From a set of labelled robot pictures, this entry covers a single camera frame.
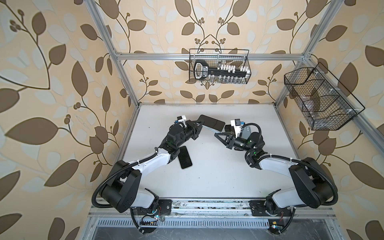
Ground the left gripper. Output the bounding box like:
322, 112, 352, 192
174, 117, 204, 150

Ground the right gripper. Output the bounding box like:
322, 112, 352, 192
215, 132, 253, 155

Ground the black phone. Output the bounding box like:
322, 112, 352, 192
198, 115, 226, 133
178, 146, 193, 170

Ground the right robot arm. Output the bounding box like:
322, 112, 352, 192
215, 124, 339, 215

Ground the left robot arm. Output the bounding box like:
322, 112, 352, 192
91, 116, 205, 213

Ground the black tool in basket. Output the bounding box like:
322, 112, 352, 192
192, 60, 251, 80

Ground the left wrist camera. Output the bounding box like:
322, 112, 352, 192
175, 115, 187, 124

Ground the back wall wire basket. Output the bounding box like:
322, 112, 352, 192
189, 48, 252, 85

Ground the wall wire basket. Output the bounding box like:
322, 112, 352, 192
189, 48, 252, 85
284, 63, 366, 131

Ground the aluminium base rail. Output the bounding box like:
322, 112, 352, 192
86, 197, 337, 219

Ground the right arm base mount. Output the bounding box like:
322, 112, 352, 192
249, 189, 296, 235

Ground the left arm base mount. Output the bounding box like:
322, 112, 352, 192
130, 199, 173, 235

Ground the right wall wire basket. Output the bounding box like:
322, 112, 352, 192
284, 63, 366, 131

